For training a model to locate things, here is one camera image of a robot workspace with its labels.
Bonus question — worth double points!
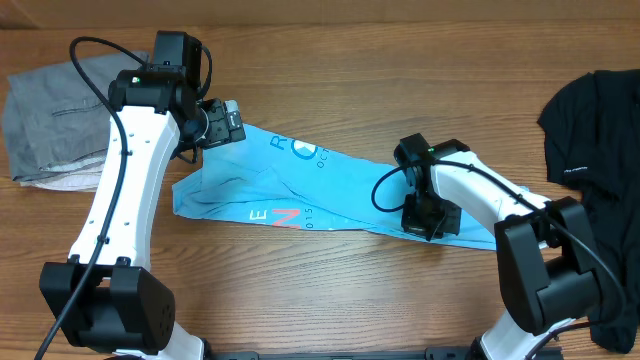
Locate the light blue printed t-shirt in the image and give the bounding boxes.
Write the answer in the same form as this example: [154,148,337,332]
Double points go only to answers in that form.
[171,122,531,252]

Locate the folded beige garment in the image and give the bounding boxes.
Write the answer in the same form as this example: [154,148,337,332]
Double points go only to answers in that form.
[17,155,106,192]

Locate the folded grey trousers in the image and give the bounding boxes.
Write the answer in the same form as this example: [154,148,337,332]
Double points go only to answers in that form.
[1,50,151,183]

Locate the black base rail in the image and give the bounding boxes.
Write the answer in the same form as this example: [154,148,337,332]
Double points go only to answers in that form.
[204,344,487,360]

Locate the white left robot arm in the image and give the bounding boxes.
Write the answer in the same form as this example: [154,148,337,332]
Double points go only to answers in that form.
[39,31,246,359]

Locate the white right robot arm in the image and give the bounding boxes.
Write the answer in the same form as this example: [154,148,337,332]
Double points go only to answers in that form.
[394,133,615,360]

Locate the black garment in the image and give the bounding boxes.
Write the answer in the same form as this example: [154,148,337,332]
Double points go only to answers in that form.
[538,70,639,354]

